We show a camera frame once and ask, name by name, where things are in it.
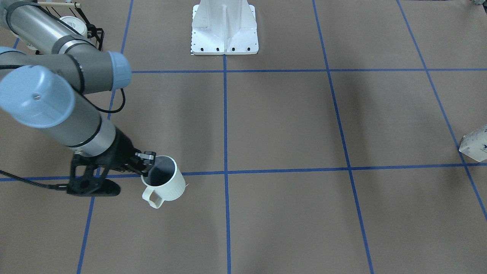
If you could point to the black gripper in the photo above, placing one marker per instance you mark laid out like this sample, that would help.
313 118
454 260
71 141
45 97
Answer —
122 151

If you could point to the white milk carton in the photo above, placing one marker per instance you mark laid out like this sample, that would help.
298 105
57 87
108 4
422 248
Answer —
474 144

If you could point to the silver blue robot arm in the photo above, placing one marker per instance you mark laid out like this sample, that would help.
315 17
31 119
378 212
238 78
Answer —
47 92

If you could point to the white stacked bowls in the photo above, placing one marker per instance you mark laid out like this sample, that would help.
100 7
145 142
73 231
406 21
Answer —
54 35

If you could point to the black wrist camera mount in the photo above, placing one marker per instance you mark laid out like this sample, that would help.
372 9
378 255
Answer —
88 177

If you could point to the black wire dish rack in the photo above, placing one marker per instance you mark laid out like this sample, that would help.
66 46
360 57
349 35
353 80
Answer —
89 32

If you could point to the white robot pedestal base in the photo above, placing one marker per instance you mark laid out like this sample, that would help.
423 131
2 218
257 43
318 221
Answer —
224 27

